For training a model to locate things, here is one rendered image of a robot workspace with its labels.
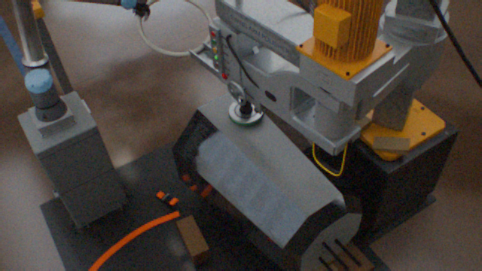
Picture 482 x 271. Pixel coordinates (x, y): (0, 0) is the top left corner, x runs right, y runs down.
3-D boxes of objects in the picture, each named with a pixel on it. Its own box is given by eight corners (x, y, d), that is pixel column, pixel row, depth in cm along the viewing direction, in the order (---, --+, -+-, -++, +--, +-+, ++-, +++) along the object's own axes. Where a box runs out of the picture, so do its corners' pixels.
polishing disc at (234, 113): (262, 98, 298) (262, 97, 297) (264, 123, 284) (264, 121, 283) (229, 100, 298) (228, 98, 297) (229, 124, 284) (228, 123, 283)
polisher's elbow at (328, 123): (329, 105, 237) (332, 75, 223) (361, 123, 228) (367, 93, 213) (305, 126, 229) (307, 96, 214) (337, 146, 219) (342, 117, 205)
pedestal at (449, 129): (373, 144, 379) (390, 73, 324) (436, 200, 341) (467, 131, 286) (308, 181, 358) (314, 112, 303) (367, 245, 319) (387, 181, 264)
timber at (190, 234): (178, 230, 333) (175, 221, 324) (193, 223, 336) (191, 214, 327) (194, 265, 314) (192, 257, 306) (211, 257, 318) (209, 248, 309)
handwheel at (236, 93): (258, 102, 259) (257, 82, 248) (244, 111, 255) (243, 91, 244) (240, 89, 267) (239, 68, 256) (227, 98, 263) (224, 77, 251)
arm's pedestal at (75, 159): (74, 238, 335) (28, 163, 271) (52, 191, 363) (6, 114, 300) (138, 204, 351) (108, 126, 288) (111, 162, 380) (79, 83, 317)
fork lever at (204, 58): (285, 100, 269) (285, 93, 265) (260, 117, 261) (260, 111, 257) (208, 45, 303) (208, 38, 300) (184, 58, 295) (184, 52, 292)
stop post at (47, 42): (83, 100, 431) (41, -5, 351) (90, 112, 420) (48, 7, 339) (62, 108, 425) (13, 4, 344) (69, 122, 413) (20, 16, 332)
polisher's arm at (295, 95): (358, 150, 241) (373, 77, 205) (327, 175, 232) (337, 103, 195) (260, 82, 280) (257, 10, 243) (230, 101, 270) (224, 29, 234)
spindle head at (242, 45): (290, 95, 265) (291, 29, 232) (260, 115, 256) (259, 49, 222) (247, 67, 284) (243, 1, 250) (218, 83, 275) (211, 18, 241)
